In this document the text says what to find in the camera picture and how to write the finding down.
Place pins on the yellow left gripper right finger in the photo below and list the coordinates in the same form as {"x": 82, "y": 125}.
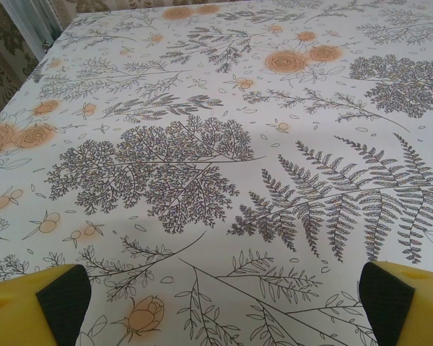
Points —
{"x": 418, "y": 310}

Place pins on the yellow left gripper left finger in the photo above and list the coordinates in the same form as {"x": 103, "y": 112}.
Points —
{"x": 14, "y": 313}

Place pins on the floral print tablecloth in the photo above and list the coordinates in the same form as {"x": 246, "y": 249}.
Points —
{"x": 216, "y": 108}

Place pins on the aluminium frame post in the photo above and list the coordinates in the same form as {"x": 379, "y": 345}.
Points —
{"x": 32, "y": 21}

